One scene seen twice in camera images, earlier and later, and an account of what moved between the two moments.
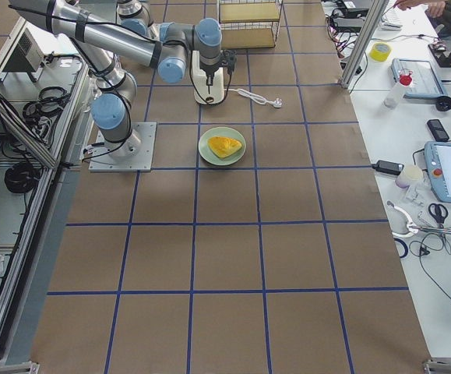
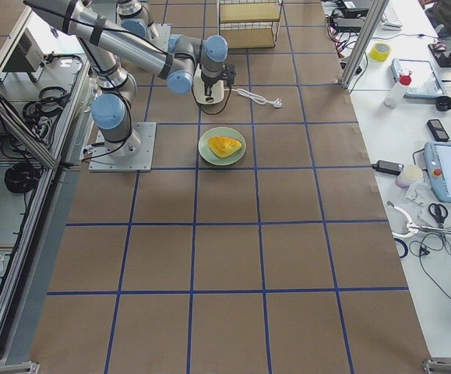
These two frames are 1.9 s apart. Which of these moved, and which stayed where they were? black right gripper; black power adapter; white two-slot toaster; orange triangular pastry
Moved: black right gripper
Stayed: black power adapter; orange triangular pastry; white two-slot toaster
